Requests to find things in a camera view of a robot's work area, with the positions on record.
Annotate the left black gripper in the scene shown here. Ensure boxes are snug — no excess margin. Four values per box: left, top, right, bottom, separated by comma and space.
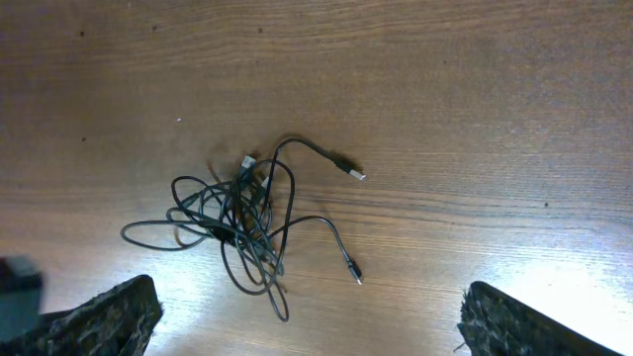
1, 255, 44, 341

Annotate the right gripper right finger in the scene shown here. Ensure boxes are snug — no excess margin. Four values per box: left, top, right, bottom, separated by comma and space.
457, 281, 617, 356

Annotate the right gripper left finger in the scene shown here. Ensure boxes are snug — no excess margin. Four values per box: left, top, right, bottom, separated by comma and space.
1, 275, 163, 356

